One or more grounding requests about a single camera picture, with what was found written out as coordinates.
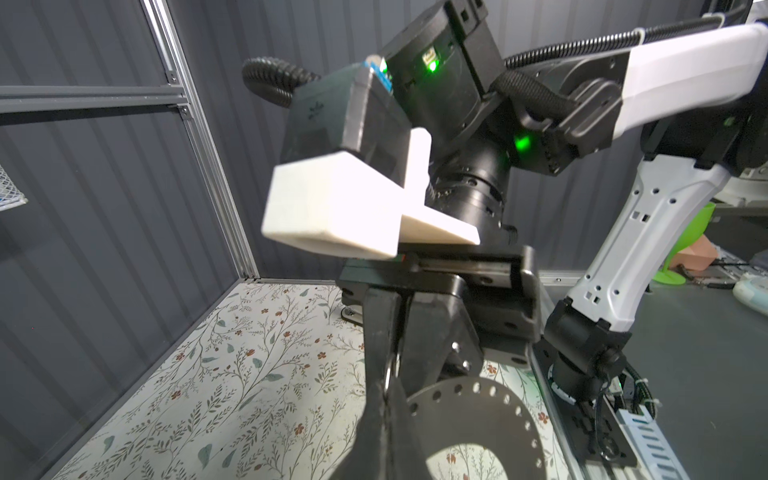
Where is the white wire basket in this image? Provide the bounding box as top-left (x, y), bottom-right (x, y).
top-left (0, 167), bottom-right (28, 212)

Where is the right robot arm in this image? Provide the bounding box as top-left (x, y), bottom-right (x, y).
top-left (241, 1), bottom-right (767, 403)

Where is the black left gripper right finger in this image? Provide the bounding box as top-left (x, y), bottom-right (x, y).
top-left (386, 383), bottom-right (432, 480)

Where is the silver split keyring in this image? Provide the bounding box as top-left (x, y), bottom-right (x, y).
top-left (383, 352), bottom-right (399, 398)

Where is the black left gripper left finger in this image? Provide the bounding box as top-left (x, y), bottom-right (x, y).
top-left (330, 389), bottom-right (389, 480)

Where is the green plastic goblet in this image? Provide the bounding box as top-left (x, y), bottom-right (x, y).
top-left (652, 202), bottom-right (718, 286)

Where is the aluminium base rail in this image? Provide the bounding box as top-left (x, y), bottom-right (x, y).
top-left (527, 269), bottom-right (691, 480)

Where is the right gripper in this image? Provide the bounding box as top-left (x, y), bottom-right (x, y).
top-left (336, 243), bottom-right (543, 397)

